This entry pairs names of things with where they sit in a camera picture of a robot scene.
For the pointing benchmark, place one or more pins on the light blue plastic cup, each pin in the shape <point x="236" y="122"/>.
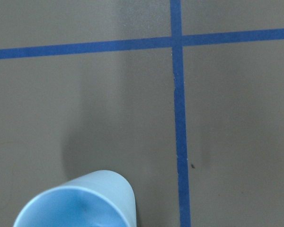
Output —
<point x="102" y="198"/>

